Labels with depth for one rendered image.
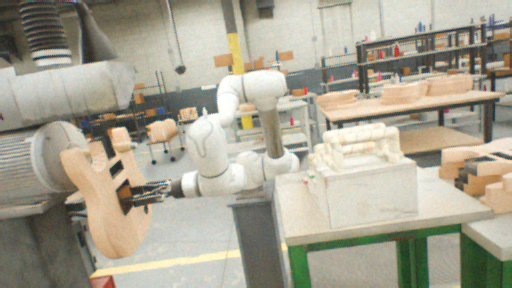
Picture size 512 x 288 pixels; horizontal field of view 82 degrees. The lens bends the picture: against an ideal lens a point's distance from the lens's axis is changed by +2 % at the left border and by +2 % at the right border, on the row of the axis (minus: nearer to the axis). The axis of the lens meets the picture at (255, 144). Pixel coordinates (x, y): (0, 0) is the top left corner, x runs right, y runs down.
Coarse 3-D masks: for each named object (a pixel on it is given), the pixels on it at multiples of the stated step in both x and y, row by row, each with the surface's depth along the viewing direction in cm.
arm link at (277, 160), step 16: (256, 80) 132; (272, 80) 132; (256, 96) 135; (272, 96) 135; (272, 112) 145; (272, 128) 152; (272, 144) 161; (272, 160) 170; (288, 160) 172; (272, 176) 177
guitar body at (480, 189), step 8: (440, 168) 118; (440, 176) 119; (448, 176) 117; (456, 176) 116; (456, 184) 106; (464, 184) 102; (480, 184) 101; (488, 184) 100; (472, 192) 102; (480, 192) 102; (480, 200) 91; (496, 208) 89; (504, 208) 89
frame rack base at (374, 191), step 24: (360, 168) 88; (384, 168) 86; (408, 168) 86; (336, 192) 87; (360, 192) 87; (384, 192) 88; (408, 192) 88; (336, 216) 89; (360, 216) 89; (384, 216) 89; (408, 216) 90
